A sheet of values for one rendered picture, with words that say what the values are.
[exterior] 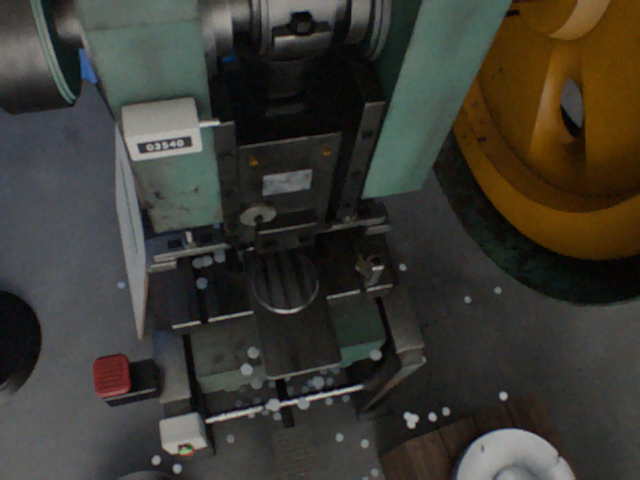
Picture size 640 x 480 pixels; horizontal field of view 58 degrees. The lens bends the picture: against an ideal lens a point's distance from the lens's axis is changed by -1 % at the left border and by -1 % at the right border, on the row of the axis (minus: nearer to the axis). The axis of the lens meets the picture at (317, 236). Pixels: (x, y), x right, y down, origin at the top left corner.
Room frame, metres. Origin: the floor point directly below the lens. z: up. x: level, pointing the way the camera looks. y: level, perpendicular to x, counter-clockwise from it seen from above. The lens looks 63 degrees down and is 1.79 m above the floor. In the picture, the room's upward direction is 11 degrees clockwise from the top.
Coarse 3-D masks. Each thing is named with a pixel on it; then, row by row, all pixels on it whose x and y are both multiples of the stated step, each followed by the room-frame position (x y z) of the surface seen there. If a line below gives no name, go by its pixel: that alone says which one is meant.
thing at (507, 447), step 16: (496, 432) 0.28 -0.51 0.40; (512, 432) 0.29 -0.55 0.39; (528, 432) 0.30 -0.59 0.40; (496, 448) 0.25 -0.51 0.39; (512, 448) 0.25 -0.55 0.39; (528, 448) 0.26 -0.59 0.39; (544, 448) 0.27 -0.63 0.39; (464, 464) 0.20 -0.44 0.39; (480, 464) 0.20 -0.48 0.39; (496, 464) 0.21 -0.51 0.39; (512, 464) 0.22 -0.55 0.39; (528, 464) 0.23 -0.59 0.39; (544, 464) 0.23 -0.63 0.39; (560, 464) 0.24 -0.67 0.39
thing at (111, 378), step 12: (96, 360) 0.19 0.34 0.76; (108, 360) 0.20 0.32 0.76; (120, 360) 0.20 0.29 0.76; (96, 372) 0.17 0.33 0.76; (108, 372) 0.18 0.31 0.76; (120, 372) 0.18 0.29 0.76; (96, 384) 0.15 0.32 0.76; (108, 384) 0.16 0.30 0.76; (120, 384) 0.16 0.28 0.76; (108, 396) 0.14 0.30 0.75
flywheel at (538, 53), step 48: (576, 0) 0.59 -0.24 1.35; (624, 0) 0.58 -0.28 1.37; (528, 48) 0.66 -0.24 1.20; (576, 48) 0.59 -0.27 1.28; (624, 48) 0.54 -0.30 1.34; (480, 96) 0.70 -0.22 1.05; (528, 96) 0.62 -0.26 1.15; (624, 96) 0.50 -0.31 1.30; (480, 144) 0.60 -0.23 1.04; (528, 144) 0.57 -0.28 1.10; (576, 144) 0.51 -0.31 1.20; (624, 144) 0.46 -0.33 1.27; (528, 192) 0.49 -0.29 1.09; (576, 192) 0.46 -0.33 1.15; (624, 192) 0.42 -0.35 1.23; (576, 240) 0.39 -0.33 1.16; (624, 240) 0.35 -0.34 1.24
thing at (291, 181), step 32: (320, 64) 0.58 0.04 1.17; (256, 96) 0.49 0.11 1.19; (288, 96) 0.50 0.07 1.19; (320, 96) 0.52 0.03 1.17; (256, 128) 0.45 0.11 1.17; (288, 128) 0.46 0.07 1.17; (320, 128) 0.47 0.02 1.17; (256, 160) 0.42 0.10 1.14; (288, 160) 0.44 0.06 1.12; (320, 160) 0.46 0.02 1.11; (256, 192) 0.42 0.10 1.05; (288, 192) 0.44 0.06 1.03; (320, 192) 0.46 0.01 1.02; (256, 224) 0.41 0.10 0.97; (288, 224) 0.42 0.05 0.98; (320, 224) 0.47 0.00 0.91
